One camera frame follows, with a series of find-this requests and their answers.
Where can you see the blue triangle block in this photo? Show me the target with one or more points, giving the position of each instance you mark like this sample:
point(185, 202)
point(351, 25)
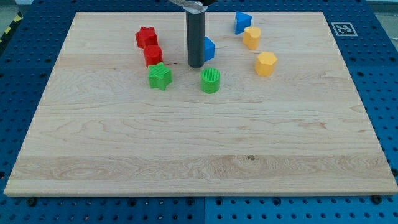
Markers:
point(242, 20)

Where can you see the red star block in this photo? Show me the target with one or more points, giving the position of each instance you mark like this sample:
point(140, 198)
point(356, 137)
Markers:
point(146, 36)

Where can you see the blue cube block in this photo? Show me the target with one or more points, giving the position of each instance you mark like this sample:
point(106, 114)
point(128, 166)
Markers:
point(209, 49)

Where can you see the white fiducial marker tag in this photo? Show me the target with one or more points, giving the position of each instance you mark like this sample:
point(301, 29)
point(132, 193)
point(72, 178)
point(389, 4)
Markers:
point(344, 29)

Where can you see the green cylinder block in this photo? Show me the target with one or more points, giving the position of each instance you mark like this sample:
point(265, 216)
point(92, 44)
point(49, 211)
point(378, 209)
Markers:
point(210, 80)

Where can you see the red cylinder block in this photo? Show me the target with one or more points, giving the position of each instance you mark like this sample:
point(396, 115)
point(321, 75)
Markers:
point(152, 55)

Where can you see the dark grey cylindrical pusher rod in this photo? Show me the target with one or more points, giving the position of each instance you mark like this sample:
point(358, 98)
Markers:
point(195, 24)

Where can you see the yellow hexagon block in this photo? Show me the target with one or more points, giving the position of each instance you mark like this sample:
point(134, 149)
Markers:
point(265, 63)

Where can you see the green star block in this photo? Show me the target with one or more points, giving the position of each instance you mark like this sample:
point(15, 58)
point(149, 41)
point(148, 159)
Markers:
point(159, 76)

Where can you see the black yellow hazard tape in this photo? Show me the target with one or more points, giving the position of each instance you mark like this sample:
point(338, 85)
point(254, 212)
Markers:
point(11, 28)

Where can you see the yellow heart block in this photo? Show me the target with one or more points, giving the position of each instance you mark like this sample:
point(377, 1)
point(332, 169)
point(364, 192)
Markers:
point(251, 37)

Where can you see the light wooden board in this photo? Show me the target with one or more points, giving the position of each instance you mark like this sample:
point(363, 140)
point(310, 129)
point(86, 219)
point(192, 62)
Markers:
point(100, 130)

